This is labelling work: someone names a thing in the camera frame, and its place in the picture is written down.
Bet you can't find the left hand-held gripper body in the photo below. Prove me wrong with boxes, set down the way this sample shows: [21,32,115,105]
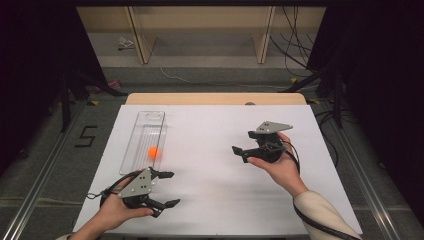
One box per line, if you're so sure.
[117,167,165,219]

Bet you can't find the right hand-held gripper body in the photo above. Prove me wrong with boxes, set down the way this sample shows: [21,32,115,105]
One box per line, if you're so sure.
[247,120,294,164]

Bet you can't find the clear plastic tray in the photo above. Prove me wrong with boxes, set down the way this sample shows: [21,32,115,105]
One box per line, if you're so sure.
[119,110,167,177]

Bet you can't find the person's right hand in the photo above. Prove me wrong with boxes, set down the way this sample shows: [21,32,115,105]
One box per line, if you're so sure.
[247,131,309,198]

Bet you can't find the person's left hand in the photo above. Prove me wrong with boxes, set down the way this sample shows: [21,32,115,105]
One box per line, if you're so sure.
[95,191,155,234]

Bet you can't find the white table sheet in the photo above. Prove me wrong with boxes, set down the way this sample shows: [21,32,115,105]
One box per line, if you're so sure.
[72,104,364,236]

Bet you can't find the light wooden table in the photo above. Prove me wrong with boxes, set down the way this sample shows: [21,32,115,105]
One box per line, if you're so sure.
[125,92,308,106]

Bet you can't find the black stand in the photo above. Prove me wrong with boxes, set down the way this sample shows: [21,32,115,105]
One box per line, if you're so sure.
[279,64,345,129]
[59,64,128,132]

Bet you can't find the pink object on floor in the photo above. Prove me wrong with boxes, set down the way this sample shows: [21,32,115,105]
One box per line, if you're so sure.
[92,79,122,95]

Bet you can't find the light wooden desk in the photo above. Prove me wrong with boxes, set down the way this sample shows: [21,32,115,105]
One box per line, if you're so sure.
[75,5,327,65]

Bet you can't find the black curtain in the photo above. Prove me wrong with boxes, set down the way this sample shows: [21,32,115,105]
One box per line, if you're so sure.
[0,0,108,171]
[306,0,424,228]

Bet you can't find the crumpled white paper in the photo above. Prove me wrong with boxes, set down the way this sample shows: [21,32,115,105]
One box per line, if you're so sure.
[117,35,136,52]

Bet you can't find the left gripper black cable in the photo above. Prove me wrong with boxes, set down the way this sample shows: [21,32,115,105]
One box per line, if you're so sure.
[86,170,143,208]

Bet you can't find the black floor cable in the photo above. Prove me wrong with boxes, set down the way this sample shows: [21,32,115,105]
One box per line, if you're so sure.
[314,109,340,168]

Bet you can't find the white floor cable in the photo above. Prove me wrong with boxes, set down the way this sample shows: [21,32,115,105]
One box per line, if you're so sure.
[159,66,292,90]

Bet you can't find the metal floor rail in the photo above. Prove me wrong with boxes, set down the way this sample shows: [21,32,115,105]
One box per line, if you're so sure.
[0,99,88,240]
[318,99,396,240]

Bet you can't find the bundle of black cables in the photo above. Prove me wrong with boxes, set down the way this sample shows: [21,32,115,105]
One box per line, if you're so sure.
[269,5,322,78]

